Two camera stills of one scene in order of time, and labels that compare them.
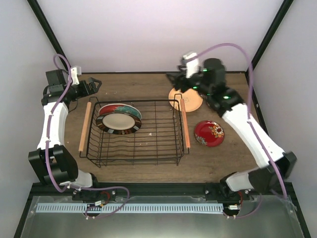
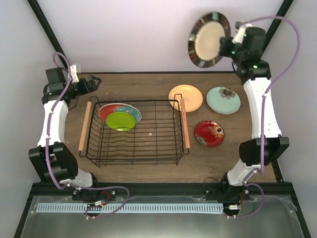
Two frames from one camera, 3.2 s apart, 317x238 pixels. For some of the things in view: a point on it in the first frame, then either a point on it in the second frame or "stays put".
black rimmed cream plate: x=118 y=123 -> x=204 y=38
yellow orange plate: x=191 y=99 stays put
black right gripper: x=178 y=77 -> x=223 y=50
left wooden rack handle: x=84 y=126 stays put
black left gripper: x=93 y=89 stays put
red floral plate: x=209 y=133 stays put
